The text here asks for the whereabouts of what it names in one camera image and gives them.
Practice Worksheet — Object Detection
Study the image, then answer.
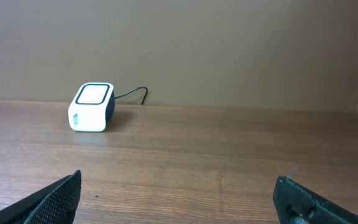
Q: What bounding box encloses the white barcode scanner box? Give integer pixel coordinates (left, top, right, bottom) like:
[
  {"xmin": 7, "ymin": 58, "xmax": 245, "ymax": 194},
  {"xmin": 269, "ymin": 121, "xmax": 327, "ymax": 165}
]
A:
[{"xmin": 68, "ymin": 82, "xmax": 115, "ymax": 132}]

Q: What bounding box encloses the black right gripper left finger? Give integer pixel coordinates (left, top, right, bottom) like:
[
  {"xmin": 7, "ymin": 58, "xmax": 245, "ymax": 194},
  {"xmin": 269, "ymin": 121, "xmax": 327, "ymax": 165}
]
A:
[{"xmin": 0, "ymin": 170, "xmax": 81, "ymax": 224}]

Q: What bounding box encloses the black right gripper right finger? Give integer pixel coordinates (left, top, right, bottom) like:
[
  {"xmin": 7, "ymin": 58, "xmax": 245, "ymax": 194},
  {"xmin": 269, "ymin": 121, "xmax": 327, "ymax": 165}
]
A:
[{"xmin": 273, "ymin": 176, "xmax": 358, "ymax": 224}]

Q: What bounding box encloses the black scanner cable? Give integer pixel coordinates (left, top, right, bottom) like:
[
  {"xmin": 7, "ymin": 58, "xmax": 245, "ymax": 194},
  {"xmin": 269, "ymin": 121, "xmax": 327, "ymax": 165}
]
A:
[{"xmin": 114, "ymin": 86, "xmax": 149, "ymax": 106}]

